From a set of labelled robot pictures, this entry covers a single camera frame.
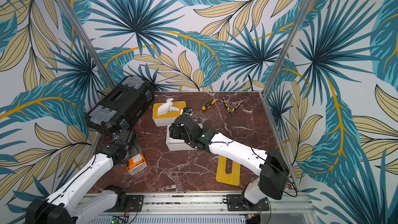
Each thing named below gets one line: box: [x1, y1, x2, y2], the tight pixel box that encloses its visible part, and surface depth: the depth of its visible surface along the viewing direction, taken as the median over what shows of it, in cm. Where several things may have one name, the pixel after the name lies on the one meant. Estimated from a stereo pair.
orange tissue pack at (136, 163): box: [125, 152, 148, 176], surface depth 80 cm
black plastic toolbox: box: [84, 75, 155, 136], surface depth 92 cm
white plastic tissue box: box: [152, 100, 187, 128], surface depth 96 cm
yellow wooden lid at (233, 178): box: [215, 155, 241, 187], surface depth 84 cm
